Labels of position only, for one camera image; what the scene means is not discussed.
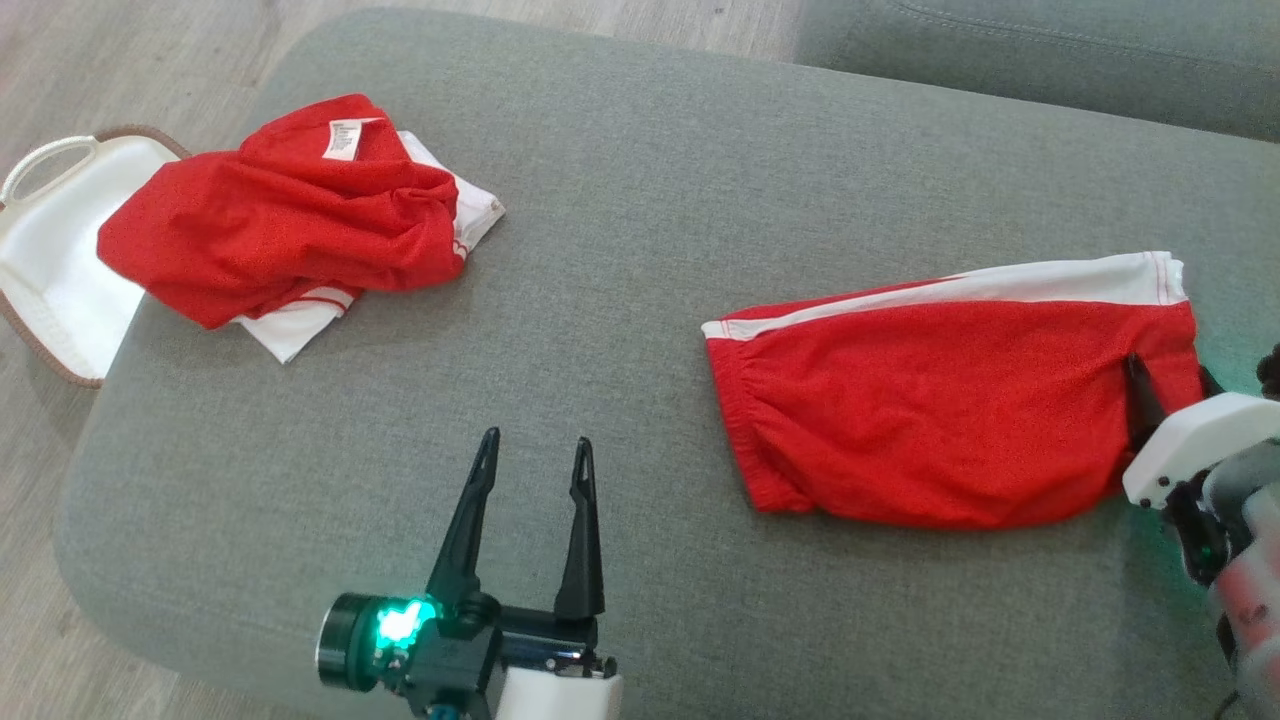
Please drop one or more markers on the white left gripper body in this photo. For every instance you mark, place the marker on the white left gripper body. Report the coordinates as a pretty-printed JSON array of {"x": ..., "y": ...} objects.
[{"x": 555, "y": 700}]

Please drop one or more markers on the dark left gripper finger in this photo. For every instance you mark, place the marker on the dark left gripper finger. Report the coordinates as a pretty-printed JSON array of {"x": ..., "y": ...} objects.
[
  {"x": 465, "y": 540},
  {"x": 582, "y": 550}
]

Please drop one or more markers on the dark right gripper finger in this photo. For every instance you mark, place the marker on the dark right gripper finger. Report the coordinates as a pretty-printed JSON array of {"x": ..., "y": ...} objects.
[
  {"x": 1211, "y": 384},
  {"x": 1145, "y": 405}
]

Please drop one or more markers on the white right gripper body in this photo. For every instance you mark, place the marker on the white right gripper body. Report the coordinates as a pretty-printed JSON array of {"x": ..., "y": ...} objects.
[{"x": 1200, "y": 435}]

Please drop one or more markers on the red shorts with white stripe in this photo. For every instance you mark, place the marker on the red shorts with white stripe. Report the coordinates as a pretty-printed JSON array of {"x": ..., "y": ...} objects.
[{"x": 930, "y": 410}]

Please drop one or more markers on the red and white jersey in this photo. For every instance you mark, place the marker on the red and white jersey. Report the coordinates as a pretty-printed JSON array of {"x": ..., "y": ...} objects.
[{"x": 290, "y": 220}]

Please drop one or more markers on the large grey sofa seat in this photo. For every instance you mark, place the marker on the large grey sofa seat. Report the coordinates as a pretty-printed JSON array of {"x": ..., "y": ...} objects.
[{"x": 640, "y": 300}]

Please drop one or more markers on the grey sofa cushion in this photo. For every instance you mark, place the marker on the grey sofa cushion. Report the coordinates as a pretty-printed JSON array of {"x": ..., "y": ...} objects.
[{"x": 1050, "y": 60}]

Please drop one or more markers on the white laundry basket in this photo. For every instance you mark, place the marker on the white laundry basket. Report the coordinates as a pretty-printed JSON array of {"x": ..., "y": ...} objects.
[{"x": 60, "y": 260}]

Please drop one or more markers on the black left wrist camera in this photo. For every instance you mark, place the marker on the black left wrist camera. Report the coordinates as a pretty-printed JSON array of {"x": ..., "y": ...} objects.
[{"x": 455, "y": 670}]

